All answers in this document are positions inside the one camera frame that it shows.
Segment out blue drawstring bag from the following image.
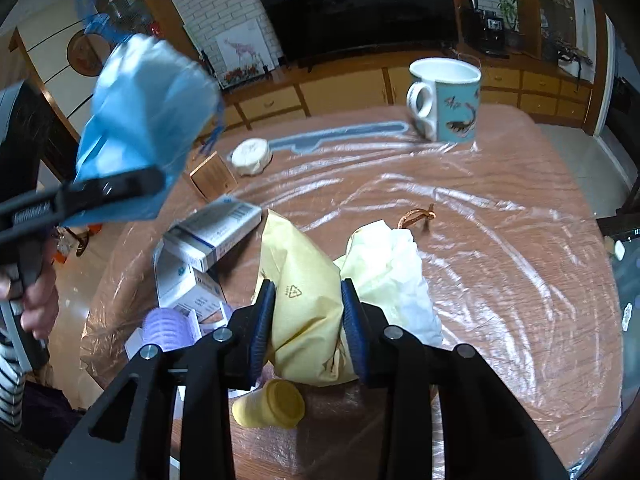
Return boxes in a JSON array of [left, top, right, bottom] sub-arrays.
[[66, 13, 224, 226]]

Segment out purple hair roller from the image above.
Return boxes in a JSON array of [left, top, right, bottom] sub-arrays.
[[142, 308, 202, 352]]

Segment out yellow padded envelope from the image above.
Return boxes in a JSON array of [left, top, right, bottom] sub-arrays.
[[256, 210, 356, 387]]

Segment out striped sleeve forearm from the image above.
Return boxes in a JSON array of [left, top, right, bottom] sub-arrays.
[[0, 336, 26, 431]]

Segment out person's left hand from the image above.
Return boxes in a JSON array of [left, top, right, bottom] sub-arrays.
[[21, 248, 60, 340]]

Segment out white blue medicine box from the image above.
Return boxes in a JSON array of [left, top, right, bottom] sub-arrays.
[[163, 195, 262, 272]]

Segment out small brown cardboard box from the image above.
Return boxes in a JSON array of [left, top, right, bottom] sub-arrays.
[[186, 151, 238, 203]]

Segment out white round wrapped puck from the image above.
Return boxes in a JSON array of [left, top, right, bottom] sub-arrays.
[[230, 138, 272, 176]]

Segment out yellow plastic cup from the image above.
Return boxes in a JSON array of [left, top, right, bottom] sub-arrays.
[[232, 379, 306, 429]]

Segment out white crumpled paper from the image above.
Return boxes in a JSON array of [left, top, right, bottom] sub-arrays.
[[334, 220, 442, 347]]

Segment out brown rubber band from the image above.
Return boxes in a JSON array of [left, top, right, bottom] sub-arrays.
[[397, 204, 437, 231]]

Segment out black television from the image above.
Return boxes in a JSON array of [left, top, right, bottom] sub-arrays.
[[260, 0, 459, 67]]

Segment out teal floral mug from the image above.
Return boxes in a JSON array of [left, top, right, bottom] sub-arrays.
[[406, 58, 482, 143]]

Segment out wooden drawer cabinet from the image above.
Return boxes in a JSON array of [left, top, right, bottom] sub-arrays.
[[222, 51, 603, 134]]

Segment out potted green plant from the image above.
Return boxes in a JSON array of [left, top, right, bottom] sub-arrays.
[[498, 0, 523, 50]]

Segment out black coffee machine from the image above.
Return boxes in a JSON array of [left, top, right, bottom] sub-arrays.
[[459, 0, 509, 58]]

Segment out round wall plaque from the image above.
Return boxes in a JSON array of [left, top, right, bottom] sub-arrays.
[[66, 30, 113, 77]]

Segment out giraffe picture frame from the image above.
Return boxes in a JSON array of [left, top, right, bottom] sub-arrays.
[[216, 18, 274, 88]]

